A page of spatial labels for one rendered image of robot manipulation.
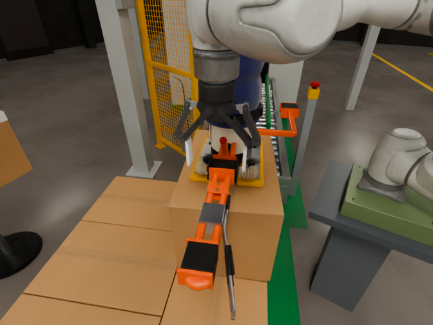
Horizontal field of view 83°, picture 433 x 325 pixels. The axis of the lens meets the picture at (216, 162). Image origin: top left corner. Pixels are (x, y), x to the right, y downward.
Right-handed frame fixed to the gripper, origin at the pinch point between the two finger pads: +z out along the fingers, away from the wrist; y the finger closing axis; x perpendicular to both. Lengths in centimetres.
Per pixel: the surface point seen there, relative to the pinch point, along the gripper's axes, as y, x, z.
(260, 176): -12.4, -29.5, 24.8
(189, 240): 3.4, 15.1, 11.6
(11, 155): 132, -51, 45
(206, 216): 1.4, 6.6, 12.3
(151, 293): 27, 2, 67
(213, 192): 1.4, -3.0, 12.5
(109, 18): 104, -142, -20
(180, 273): 3.3, 22.7, 12.2
